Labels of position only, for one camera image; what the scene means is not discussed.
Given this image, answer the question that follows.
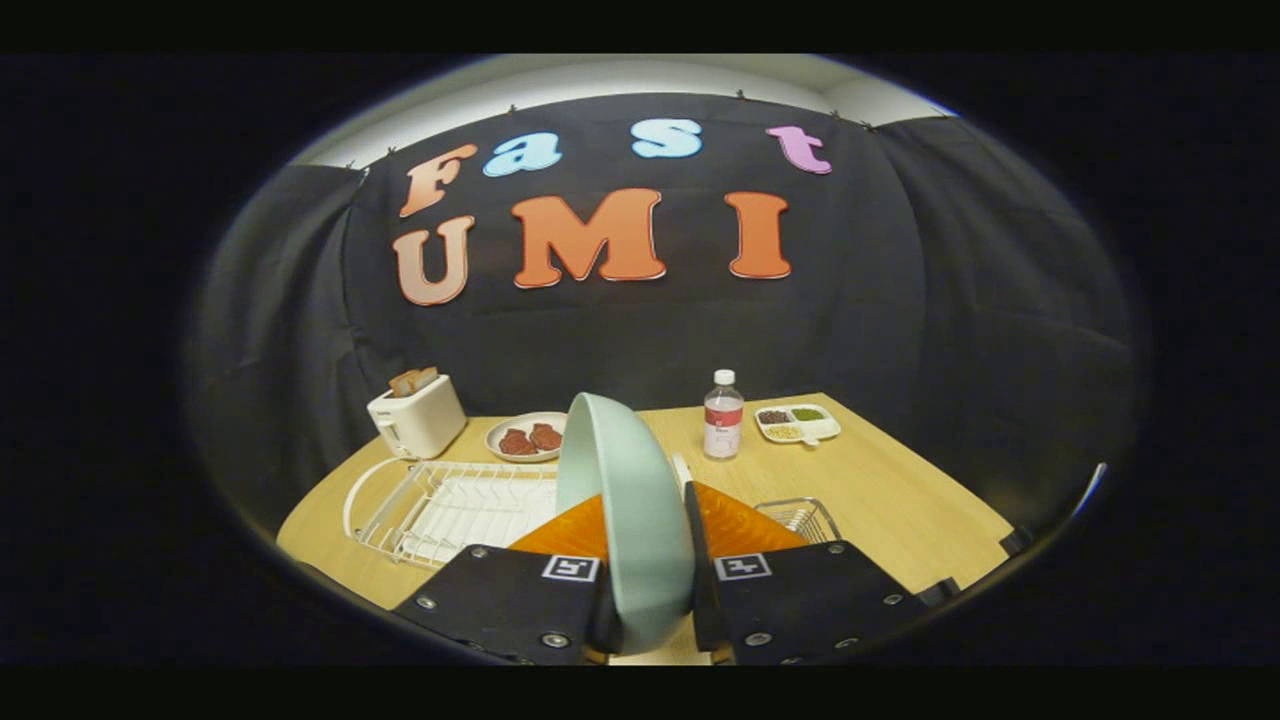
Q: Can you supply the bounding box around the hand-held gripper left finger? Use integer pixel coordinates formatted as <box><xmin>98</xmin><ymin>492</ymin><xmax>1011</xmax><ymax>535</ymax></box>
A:
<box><xmin>392</xmin><ymin>494</ymin><xmax>625</xmax><ymax>666</ymax></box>

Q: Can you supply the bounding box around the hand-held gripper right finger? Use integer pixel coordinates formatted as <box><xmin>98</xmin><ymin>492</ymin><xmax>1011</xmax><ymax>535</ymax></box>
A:
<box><xmin>683</xmin><ymin>480</ymin><xmax>929</xmax><ymax>666</ymax></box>

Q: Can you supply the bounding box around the small wire basket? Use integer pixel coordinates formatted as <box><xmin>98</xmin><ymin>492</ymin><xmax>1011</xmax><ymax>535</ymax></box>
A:
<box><xmin>752</xmin><ymin>497</ymin><xmax>843</xmax><ymax>547</ymax></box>

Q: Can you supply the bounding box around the white dish rack with tray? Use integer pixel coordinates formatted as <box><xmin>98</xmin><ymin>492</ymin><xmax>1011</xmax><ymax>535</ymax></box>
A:
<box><xmin>343</xmin><ymin>453</ymin><xmax>693</xmax><ymax>573</ymax></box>

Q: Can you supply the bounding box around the light green plate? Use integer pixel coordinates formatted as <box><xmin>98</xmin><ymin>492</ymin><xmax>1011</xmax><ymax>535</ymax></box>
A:
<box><xmin>555</xmin><ymin>392</ymin><xmax>696</xmax><ymax>656</ymax></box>

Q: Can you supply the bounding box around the beige plate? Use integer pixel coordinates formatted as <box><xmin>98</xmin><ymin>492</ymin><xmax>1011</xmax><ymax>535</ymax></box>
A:
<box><xmin>485</xmin><ymin>411</ymin><xmax>569</xmax><ymax>464</ymax></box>

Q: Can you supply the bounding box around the white divided snack tray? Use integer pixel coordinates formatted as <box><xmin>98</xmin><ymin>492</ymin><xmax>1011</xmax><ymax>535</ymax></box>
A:
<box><xmin>754</xmin><ymin>403</ymin><xmax>842</xmax><ymax>446</ymax></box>

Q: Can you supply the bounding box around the clear plastic bottle red label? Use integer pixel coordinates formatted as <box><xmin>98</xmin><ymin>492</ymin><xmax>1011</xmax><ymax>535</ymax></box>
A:
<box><xmin>703</xmin><ymin>369</ymin><xmax>745</xmax><ymax>461</ymax></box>

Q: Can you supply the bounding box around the white toaster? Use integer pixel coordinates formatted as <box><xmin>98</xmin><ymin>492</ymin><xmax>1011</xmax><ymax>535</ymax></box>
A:
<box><xmin>366</xmin><ymin>374</ymin><xmax>468</xmax><ymax>461</ymax></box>

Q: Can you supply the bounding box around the black backdrop cloth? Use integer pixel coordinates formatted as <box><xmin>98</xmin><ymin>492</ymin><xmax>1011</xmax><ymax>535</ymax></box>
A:
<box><xmin>185</xmin><ymin>92</ymin><xmax>1141</xmax><ymax>541</ymax></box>

